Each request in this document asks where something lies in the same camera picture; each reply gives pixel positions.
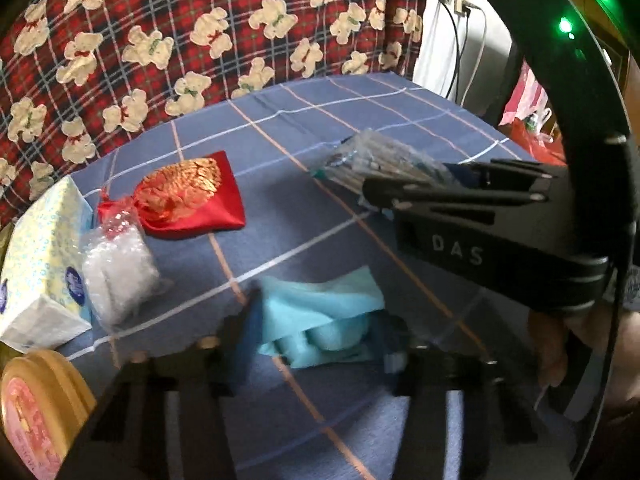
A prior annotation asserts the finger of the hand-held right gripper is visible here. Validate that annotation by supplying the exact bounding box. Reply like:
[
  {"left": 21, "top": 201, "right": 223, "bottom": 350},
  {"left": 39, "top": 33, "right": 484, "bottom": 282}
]
[
  {"left": 442, "top": 159, "right": 568, "bottom": 192},
  {"left": 362, "top": 176, "right": 548, "bottom": 211}
]

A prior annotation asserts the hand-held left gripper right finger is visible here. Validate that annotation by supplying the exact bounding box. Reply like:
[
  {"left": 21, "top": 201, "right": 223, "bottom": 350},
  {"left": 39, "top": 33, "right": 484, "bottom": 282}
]
[{"left": 372, "top": 310, "right": 553, "bottom": 480}]

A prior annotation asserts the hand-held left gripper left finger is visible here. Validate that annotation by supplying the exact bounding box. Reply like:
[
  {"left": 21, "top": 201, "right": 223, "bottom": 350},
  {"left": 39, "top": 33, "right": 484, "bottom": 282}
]
[{"left": 60, "top": 305, "right": 263, "bottom": 480}]

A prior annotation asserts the clear face mask packet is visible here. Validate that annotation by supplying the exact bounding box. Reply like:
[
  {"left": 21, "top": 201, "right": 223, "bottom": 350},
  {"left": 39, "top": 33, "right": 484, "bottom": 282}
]
[{"left": 312, "top": 129, "right": 466, "bottom": 201}]

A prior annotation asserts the light blue cloth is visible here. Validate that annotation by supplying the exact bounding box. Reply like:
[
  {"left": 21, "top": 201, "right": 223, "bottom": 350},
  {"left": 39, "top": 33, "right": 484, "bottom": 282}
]
[{"left": 250, "top": 266, "right": 386, "bottom": 368}]

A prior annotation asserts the person's right hand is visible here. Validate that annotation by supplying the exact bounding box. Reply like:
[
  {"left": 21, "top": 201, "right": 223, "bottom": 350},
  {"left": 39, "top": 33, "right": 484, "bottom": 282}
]
[{"left": 529, "top": 307, "right": 608, "bottom": 391}]

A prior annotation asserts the red plastic bag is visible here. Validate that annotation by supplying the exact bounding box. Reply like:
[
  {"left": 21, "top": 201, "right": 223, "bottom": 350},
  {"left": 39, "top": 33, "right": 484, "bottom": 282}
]
[{"left": 510, "top": 120, "right": 568, "bottom": 166}]

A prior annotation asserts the pink striped bag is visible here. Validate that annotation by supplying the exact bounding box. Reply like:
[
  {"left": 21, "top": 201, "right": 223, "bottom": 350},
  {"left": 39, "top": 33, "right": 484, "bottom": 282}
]
[{"left": 502, "top": 67, "right": 551, "bottom": 126}]

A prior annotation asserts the clear bubble wrap bag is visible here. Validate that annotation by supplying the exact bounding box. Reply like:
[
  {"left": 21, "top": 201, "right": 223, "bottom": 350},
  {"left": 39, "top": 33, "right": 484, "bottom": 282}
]
[{"left": 82, "top": 210, "right": 161, "bottom": 326}]

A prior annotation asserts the blue checked bed sheet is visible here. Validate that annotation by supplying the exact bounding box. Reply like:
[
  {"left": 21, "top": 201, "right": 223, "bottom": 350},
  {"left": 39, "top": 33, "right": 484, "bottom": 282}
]
[{"left": 65, "top": 72, "right": 591, "bottom": 480}]

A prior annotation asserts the round gold pink tin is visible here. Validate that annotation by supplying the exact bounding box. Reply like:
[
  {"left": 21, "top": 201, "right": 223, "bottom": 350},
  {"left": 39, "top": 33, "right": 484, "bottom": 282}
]
[{"left": 0, "top": 349, "right": 98, "bottom": 480}]

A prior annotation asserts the yellow patterned tissue pack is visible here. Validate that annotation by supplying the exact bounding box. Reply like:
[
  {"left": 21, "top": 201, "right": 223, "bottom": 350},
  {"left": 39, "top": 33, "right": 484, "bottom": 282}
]
[{"left": 0, "top": 176, "right": 96, "bottom": 352}]

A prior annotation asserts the red plaid bear blanket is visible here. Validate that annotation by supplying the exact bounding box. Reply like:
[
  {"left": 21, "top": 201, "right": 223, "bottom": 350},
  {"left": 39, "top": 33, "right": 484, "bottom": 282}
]
[{"left": 0, "top": 0, "right": 431, "bottom": 221}]

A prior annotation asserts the grey cable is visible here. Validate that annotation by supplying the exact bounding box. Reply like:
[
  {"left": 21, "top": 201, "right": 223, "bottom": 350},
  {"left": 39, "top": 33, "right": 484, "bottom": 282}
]
[{"left": 465, "top": 5, "right": 490, "bottom": 111}]

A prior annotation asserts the black cable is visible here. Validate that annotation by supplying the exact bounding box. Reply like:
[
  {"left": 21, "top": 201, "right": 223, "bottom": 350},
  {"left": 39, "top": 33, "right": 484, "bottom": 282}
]
[{"left": 440, "top": 2, "right": 462, "bottom": 103}]

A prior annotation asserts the red gold drawstring pouch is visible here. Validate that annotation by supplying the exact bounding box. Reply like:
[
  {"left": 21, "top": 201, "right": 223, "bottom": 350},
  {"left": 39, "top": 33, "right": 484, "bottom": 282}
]
[{"left": 97, "top": 151, "right": 247, "bottom": 240}]

